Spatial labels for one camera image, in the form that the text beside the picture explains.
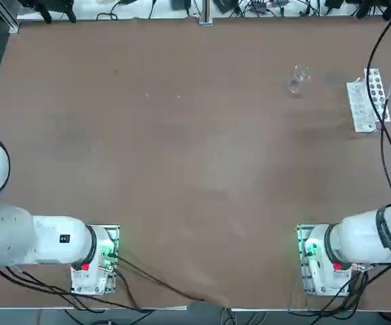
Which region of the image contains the clear glass beaker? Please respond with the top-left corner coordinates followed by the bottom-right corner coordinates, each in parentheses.
top-left (286, 64), bottom-right (314, 98)

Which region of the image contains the black base cable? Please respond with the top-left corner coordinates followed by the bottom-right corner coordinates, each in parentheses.
top-left (0, 265), bottom-right (144, 312)
top-left (115, 255), bottom-right (232, 307)

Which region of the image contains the ribbed black power adapter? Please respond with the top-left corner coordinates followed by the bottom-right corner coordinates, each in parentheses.
top-left (212, 0), bottom-right (241, 15)

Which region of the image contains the aluminium frame post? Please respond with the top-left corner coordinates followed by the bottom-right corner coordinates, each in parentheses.
top-left (0, 0), bottom-right (21, 35)
top-left (198, 0), bottom-right (214, 26)

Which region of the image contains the white test tube rack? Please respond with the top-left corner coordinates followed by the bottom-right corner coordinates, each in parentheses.
top-left (346, 66), bottom-right (391, 134)

